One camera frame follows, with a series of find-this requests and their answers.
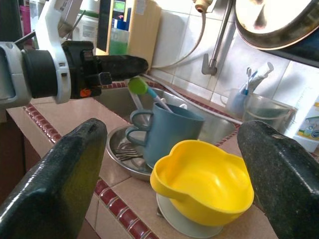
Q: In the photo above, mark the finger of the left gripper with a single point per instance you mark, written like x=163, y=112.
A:
x=124, y=66

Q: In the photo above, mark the blue-grey plastic mug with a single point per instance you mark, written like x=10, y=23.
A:
x=172, y=134

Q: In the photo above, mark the clear plastic container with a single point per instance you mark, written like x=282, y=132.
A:
x=269, y=112

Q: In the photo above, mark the white plastic utensil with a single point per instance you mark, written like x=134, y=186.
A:
x=136, y=100

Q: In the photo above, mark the steel wok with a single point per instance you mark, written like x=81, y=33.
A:
x=271, y=15

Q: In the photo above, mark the steel wall tap pipe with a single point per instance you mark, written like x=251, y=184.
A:
x=219, y=39

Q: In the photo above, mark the pink plastic container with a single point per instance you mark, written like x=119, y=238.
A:
x=25, y=17

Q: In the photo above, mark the white blue toothbrush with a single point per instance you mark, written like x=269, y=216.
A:
x=259, y=76

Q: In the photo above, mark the clear toothbrush cup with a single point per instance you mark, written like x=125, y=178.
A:
x=235, y=103

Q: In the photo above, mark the stainless steel bowl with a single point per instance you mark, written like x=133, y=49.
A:
x=129, y=166

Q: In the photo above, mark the black pan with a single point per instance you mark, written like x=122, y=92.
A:
x=306, y=47

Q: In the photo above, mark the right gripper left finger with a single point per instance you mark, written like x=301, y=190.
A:
x=57, y=184

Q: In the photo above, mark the green-headed blue white brush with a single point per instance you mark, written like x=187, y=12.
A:
x=137, y=85

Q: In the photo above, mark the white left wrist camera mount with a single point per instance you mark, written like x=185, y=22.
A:
x=47, y=25

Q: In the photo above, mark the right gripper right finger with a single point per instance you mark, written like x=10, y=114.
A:
x=284, y=184

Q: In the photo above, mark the white plastic jug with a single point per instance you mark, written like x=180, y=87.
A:
x=87, y=30

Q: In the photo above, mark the green liquid bottle blue cap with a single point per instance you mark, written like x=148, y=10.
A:
x=119, y=41

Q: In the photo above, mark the white tap fitting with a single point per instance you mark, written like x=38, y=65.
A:
x=200, y=6

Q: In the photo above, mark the yellow bowl with suction base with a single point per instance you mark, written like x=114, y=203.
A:
x=204, y=179

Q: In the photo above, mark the white detergent bottle yellow cap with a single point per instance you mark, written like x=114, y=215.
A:
x=309, y=129

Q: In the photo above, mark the steel sink basin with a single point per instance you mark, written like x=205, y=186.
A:
x=219, y=129

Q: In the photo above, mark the cream water purifier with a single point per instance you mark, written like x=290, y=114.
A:
x=144, y=30

